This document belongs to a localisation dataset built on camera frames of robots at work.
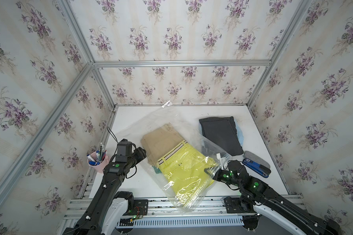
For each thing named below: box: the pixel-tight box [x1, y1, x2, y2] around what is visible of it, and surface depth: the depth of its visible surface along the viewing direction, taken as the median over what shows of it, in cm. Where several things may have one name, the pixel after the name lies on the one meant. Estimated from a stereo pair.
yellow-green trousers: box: [156, 140, 218, 207], surface depth 78 cm
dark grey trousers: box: [199, 116, 244, 157], surface depth 95 cm
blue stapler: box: [242, 158, 272, 179], surface depth 86 cm
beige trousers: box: [140, 122, 185, 166], surface depth 97 cm
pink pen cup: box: [87, 150, 109, 174], surface depth 81 cm
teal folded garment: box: [151, 165, 162, 174], surface depth 84 cm
